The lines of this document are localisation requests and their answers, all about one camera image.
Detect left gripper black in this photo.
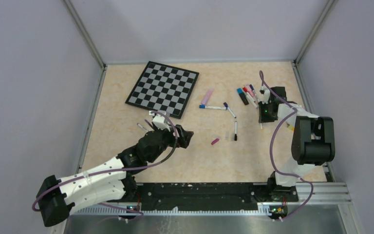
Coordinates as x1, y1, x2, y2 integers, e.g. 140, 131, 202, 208
148, 124, 193, 163

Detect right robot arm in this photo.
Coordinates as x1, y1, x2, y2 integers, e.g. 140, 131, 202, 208
259, 85, 336, 201

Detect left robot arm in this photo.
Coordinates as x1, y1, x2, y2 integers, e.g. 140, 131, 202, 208
33, 125, 194, 227

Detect thin marker pink cap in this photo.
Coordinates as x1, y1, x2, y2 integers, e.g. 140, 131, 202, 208
245, 84, 257, 102

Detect thin marker navy cap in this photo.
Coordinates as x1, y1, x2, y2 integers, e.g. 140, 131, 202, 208
249, 84, 260, 103

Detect white marker red cap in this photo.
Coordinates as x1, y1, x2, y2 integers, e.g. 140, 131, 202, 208
243, 87, 259, 109

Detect black highlighter blue cap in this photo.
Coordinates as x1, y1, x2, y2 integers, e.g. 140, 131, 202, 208
237, 88, 249, 105

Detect white marker blue cap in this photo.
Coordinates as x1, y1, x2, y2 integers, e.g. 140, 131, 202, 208
199, 105, 227, 110

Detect lilac highlighter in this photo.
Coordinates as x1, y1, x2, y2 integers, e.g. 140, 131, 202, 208
201, 88, 214, 105

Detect black grey chessboard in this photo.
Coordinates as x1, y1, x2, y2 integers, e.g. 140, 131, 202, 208
125, 61, 200, 119

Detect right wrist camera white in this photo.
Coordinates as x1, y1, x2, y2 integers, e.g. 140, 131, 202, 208
260, 85, 270, 104

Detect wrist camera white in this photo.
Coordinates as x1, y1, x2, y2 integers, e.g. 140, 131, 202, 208
260, 85, 270, 104
149, 111, 171, 132

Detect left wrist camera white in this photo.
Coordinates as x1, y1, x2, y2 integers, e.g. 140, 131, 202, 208
149, 111, 171, 132

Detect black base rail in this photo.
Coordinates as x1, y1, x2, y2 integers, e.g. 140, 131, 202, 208
115, 182, 299, 212

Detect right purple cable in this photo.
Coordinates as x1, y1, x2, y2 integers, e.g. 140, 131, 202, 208
259, 70, 314, 222

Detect purple cable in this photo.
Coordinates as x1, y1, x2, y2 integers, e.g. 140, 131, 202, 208
32, 111, 180, 223
259, 70, 314, 222

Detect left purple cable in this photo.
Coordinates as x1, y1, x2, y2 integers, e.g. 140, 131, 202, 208
32, 111, 180, 223

